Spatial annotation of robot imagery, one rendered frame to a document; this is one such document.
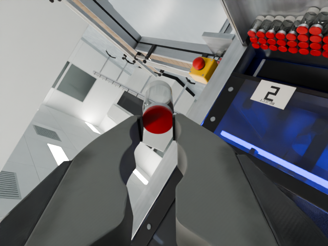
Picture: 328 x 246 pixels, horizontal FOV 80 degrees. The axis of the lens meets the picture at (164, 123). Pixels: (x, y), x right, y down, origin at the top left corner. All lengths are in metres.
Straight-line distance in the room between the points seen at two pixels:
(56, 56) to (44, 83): 0.22
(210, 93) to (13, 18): 1.39
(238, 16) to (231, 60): 0.13
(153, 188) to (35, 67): 1.35
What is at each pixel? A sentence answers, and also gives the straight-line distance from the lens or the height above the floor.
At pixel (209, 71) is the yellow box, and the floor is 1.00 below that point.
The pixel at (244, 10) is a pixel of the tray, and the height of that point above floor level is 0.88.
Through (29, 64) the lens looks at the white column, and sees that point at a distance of 1.73.
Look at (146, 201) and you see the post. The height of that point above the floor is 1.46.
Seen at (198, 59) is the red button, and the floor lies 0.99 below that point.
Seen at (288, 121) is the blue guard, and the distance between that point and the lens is 0.53.
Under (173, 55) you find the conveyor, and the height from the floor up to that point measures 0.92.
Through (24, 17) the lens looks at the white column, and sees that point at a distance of 1.71.
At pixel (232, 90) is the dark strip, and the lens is 0.60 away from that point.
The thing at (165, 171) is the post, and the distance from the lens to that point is 0.62.
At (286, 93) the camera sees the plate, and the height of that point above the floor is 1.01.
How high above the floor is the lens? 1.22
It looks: level
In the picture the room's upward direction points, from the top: 149 degrees counter-clockwise
